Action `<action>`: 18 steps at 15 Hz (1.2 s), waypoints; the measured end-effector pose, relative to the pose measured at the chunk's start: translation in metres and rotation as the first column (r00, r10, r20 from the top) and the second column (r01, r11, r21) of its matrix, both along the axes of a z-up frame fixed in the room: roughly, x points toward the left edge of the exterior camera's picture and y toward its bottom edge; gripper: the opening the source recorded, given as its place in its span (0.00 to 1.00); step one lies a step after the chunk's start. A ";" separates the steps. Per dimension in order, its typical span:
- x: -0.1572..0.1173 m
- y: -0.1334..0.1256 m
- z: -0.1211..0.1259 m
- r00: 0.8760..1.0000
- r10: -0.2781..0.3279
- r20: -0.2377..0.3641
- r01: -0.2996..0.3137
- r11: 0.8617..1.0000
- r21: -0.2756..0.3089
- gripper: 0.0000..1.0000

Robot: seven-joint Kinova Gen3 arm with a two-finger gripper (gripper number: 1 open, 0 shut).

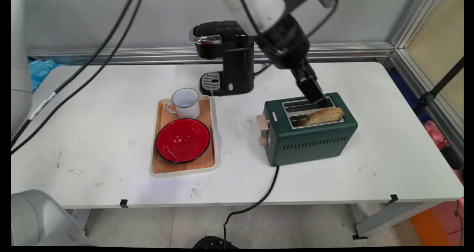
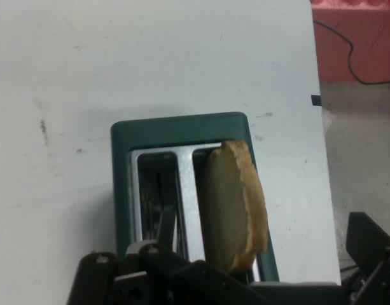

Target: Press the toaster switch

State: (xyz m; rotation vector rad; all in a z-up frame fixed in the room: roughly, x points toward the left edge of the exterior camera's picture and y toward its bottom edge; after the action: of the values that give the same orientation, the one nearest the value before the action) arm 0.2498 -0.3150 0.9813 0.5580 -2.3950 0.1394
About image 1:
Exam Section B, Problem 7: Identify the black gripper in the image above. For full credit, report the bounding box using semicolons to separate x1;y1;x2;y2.
259;14;332;108

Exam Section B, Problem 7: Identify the grey rounded robot base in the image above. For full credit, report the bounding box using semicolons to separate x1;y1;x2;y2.
11;189;89;246

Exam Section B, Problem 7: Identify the toasted bread slice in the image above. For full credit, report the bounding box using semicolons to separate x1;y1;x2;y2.
299;107;345;126

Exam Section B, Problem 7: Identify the green two-slot toaster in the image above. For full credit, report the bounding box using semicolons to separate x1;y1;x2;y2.
256;92;358;167

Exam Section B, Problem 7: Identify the black coffee machine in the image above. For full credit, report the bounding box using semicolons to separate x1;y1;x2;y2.
189;21;255;97

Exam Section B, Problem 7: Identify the white enamel mug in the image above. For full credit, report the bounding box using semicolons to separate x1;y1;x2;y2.
166;88;201;120

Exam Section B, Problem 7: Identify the black tripod stand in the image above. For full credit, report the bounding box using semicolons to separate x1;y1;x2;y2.
412;57;464;114

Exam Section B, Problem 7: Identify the red plastic bag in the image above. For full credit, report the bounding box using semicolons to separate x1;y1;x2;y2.
423;120;448;150

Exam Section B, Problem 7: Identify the red bowl with black rim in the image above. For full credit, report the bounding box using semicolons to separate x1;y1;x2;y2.
155;118;211;164

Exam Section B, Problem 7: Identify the grey table leg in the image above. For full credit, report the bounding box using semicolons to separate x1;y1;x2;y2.
351;201;445;240

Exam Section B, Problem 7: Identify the wooden serving tray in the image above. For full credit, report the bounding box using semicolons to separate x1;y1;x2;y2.
150;95;217;177

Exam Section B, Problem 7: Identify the orange box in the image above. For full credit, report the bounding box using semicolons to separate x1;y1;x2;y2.
409;208;453;246

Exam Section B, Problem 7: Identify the black round floor object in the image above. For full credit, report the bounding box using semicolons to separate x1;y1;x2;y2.
192;236;239;249

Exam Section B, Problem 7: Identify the blue plastic bag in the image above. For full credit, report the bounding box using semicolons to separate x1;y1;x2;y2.
29;59;57;93

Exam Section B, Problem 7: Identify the grey robot column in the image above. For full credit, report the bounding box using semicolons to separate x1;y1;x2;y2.
11;0;33;137

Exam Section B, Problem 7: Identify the black coffee machine cord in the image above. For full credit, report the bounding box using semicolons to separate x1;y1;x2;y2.
254;61;274;76

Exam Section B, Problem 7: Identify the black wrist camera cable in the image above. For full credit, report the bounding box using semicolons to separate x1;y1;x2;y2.
306;0;340;38

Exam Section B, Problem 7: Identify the black toaster power cord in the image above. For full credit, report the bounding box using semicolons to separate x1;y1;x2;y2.
223;165;280;245

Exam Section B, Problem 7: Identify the thin black hanging cable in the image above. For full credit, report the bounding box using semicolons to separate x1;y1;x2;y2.
11;0;146;155

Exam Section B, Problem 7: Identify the black cable with white label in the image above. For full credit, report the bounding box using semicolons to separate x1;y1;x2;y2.
11;0;138;146

